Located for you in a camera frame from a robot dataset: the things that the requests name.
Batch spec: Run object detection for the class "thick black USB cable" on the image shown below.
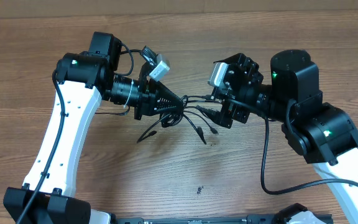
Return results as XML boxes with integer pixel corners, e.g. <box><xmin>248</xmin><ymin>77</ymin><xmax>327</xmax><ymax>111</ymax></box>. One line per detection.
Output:
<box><xmin>136</xmin><ymin>95</ymin><xmax>220</xmax><ymax>146</ymax></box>

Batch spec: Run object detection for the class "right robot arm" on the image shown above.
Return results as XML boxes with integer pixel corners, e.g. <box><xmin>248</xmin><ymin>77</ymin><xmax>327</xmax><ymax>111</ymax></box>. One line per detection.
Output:
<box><xmin>204</xmin><ymin>49</ymin><xmax>358</xmax><ymax>223</ymax></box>

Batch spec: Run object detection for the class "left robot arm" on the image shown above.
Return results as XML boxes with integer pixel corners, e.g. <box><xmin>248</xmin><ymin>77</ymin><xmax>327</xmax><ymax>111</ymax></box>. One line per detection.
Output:
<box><xmin>3</xmin><ymin>32</ymin><xmax>183</xmax><ymax>223</ymax></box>

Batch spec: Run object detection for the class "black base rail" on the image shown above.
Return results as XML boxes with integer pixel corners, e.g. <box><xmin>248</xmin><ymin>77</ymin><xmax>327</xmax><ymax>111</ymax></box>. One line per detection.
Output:
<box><xmin>112</xmin><ymin>203</ymin><xmax>334</xmax><ymax>224</ymax></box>

